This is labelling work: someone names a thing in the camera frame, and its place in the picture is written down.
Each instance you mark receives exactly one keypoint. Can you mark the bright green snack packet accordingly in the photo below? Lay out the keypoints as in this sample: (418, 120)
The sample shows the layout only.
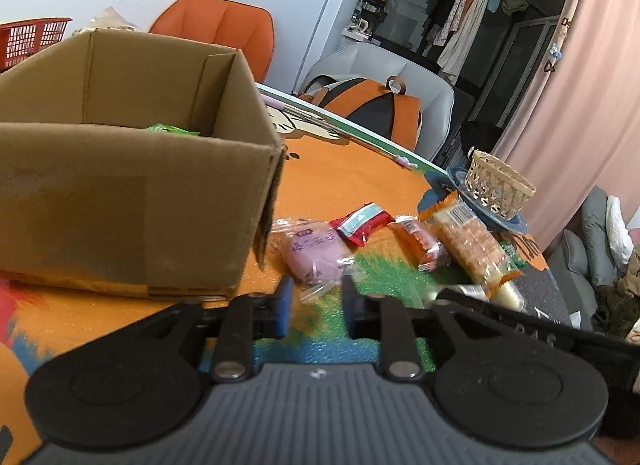
(172, 130)

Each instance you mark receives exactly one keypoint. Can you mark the grey cushion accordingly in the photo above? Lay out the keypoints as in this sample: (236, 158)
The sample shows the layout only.
(597, 230)

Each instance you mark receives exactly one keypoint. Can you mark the white kettle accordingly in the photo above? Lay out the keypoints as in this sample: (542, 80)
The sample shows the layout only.
(361, 27)

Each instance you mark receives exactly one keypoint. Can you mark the white pillow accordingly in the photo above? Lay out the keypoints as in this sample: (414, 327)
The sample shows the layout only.
(620, 232)

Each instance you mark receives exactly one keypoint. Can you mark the white silver snack packet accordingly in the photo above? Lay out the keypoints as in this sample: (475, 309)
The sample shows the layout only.
(455, 292)

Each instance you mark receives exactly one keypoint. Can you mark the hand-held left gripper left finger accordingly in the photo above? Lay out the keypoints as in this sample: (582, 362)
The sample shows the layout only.
(282, 305)

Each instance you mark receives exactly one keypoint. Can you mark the brown cardboard box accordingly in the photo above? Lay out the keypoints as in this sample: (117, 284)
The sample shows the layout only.
(125, 205)

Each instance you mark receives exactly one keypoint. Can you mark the grey chair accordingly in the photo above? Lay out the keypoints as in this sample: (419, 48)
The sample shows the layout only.
(390, 62)

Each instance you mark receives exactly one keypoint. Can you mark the orange black backpack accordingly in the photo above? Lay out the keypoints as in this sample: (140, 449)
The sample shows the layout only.
(370, 105)

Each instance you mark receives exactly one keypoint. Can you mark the long orange cracker packet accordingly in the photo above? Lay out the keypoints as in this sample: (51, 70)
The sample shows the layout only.
(465, 235)

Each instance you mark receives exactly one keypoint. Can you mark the woven bamboo basket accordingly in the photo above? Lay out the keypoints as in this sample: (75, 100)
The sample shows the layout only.
(495, 190)

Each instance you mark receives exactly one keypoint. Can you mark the dark green snack packet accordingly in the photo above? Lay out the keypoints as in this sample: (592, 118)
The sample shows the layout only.
(515, 251)

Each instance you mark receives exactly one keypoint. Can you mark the red white snack packet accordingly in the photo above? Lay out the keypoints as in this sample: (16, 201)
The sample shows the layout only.
(362, 225)

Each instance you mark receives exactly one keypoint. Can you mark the white hanging garment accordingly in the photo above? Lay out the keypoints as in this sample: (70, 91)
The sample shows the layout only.
(465, 45)

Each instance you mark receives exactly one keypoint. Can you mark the pink curtain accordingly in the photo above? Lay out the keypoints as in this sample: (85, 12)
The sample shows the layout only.
(590, 95)

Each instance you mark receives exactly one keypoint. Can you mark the small orange snack packet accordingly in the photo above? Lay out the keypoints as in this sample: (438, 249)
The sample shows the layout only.
(420, 242)

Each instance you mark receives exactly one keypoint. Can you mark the red plastic basket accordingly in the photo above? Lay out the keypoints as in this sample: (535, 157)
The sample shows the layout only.
(30, 40)

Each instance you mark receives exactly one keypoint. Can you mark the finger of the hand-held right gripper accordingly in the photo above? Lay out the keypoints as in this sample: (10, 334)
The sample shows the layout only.
(500, 316)

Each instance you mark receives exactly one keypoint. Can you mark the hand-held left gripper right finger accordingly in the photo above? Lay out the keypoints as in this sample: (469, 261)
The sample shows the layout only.
(352, 310)

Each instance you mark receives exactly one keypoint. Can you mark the pink cake packet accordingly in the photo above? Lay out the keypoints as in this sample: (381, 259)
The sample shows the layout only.
(315, 250)

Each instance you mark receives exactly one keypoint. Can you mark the printed tissue pack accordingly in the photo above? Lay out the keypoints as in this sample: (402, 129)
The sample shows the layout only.
(107, 20)

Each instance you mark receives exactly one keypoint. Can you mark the blue plate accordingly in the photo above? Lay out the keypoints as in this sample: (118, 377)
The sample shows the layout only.
(505, 225)

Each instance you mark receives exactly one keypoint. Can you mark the orange chair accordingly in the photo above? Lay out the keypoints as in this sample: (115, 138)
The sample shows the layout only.
(220, 25)

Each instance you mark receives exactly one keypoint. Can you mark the floral hanging garment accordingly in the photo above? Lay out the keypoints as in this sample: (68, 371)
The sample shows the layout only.
(462, 0)

